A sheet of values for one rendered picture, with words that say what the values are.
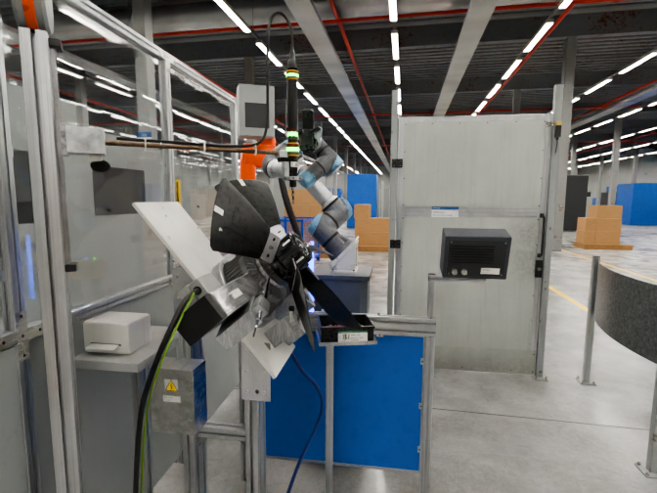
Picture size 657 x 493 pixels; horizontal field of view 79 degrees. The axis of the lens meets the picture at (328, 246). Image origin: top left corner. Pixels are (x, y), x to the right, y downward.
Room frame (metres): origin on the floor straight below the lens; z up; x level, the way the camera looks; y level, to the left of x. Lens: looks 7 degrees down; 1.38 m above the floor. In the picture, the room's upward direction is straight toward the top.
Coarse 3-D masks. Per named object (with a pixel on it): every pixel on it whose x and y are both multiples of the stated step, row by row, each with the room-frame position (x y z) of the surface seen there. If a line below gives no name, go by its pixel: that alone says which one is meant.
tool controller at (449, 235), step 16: (448, 240) 1.63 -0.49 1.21; (464, 240) 1.62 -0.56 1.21; (480, 240) 1.61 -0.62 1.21; (496, 240) 1.60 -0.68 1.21; (448, 256) 1.65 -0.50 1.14; (464, 256) 1.63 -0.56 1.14; (480, 256) 1.62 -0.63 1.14; (496, 256) 1.62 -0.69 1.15; (448, 272) 1.66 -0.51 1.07; (464, 272) 1.63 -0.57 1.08; (480, 272) 1.64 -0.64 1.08; (496, 272) 1.63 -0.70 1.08
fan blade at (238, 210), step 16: (224, 192) 1.12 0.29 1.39; (224, 208) 1.10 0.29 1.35; (240, 208) 1.15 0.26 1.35; (224, 224) 1.09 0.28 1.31; (240, 224) 1.14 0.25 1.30; (256, 224) 1.20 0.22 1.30; (224, 240) 1.08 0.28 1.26; (240, 240) 1.14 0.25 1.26; (256, 240) 1.20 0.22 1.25; (256, 256) 1.21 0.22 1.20
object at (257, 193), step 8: (232, 184) 1.44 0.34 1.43; (240, 184) 1.46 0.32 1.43; (248, 184) 1.48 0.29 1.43; (256, 184) 1.50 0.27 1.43; (264, 184) 1.53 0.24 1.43; (240, 192) 1.43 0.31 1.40; (248, 192) 1.45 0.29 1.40; (256, 192) 1.46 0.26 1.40; (264, 192) 1.49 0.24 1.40; (248, 200) 1.42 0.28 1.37; (256, 200) 1.43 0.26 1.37; (264, 200) 1.45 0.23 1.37; (272, 200) 1.47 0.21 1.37; (256, 208) 1.41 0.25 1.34; (264, 208) 1.42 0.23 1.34; (272, 208) 1.44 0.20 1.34; (264, 216) 1.40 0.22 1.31; (272, 216) 1.41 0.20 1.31; (272, 224) 1.39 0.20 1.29
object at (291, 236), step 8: (288, 232) 1.33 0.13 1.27; (296, 240) 1.33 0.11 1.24; (280, 248) 1.28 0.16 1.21; (288, 248) 1.27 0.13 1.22; (296, 248) 1.27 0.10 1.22; (304, 248) 1.34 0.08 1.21; (280, 256) 1.28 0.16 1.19; (288, 256) 1.27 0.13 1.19; (296, 256) 1.27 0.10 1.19; (304, 256) 1.28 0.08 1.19; (312, 256) 1.32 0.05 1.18; (264, 264) 1.27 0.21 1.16; (272, 264) 1.29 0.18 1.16; (280, 264) 1.29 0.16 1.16; (288, 264) 1.28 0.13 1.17; (296, 264) 1.28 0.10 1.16; (304, 264) 1.30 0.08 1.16; (272, 272) 1.27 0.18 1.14; (280, 272) 1.29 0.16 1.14; (280, 280) 1.28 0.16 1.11
